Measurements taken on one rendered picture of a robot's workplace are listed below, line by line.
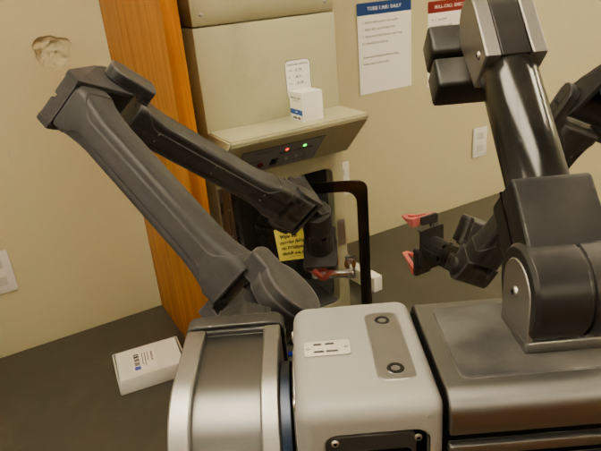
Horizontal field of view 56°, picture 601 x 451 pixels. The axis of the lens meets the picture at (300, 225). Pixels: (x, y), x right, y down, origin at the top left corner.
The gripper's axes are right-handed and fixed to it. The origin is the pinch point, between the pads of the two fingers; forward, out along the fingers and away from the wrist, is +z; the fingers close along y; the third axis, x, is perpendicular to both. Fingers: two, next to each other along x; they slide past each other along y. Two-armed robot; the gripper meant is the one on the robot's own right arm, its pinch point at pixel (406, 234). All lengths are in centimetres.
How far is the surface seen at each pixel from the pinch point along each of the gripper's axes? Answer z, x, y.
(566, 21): 55, -124, 34
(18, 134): 55, 73, 29
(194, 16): 12, 40, 53
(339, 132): 3.2, 15.0, 27.3
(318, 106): 3.8, 19.2, 33.5
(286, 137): 1.0, 28.7, 29.5
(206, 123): 12, 41, 33
